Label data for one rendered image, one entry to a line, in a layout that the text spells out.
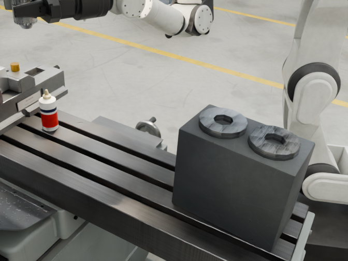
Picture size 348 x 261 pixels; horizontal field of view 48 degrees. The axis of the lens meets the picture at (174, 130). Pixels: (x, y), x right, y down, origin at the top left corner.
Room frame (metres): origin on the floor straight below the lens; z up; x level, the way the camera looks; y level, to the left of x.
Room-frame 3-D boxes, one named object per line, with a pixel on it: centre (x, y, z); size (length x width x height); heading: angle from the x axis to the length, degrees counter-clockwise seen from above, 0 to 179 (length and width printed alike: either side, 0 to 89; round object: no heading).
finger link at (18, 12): (0.78, 0.31, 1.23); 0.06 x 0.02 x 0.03; 130
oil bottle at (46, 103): (0.83, 0.32, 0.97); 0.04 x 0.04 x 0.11
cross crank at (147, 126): (1.25, 0.12, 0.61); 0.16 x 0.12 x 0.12; 154
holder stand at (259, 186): (0.59, -0.13, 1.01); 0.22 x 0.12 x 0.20; 60
